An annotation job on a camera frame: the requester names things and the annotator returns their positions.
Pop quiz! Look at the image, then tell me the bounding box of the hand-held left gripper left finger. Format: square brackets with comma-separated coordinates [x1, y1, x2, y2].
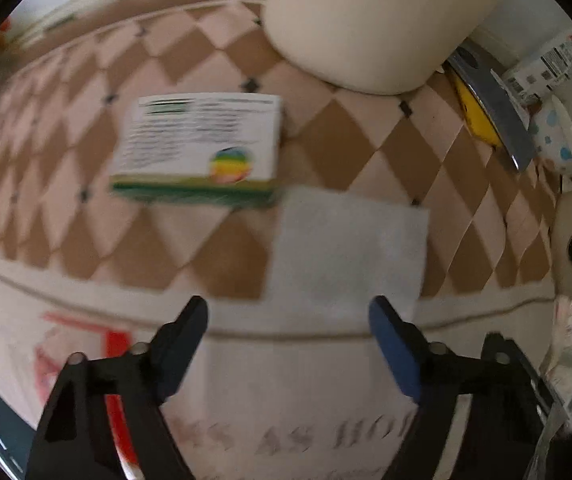
[25, 296, 210, 480]

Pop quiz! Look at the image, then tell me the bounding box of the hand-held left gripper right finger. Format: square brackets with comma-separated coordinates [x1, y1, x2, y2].
[368, 295, 566, 480]

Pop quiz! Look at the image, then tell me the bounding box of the white paper napkin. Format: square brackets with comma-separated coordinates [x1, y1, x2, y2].
[266, 187, 430, 313]

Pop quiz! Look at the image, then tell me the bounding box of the checkered brown table cloth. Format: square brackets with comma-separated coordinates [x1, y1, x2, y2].
[0, 0, 566, 480]

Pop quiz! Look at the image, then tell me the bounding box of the green and white box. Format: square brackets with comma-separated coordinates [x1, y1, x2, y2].
[108, 92, 287, 208]

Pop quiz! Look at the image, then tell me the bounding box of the yellow flat object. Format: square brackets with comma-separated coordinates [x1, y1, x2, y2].
[446, 62, 504, 151]

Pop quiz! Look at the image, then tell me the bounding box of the grey yellow flat tool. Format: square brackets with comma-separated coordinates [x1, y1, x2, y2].
[443, 42, 536, 173]

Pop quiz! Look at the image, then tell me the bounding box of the dotted white bowl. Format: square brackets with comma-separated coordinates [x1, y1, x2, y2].
[528, 95, 572, 178]

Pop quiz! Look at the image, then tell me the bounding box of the white barcode carton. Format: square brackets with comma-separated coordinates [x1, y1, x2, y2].
[500, 30, 572, 106]

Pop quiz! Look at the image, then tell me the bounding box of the cream chopstick holder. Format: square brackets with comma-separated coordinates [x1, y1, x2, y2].
[263, 0, 521, 96]

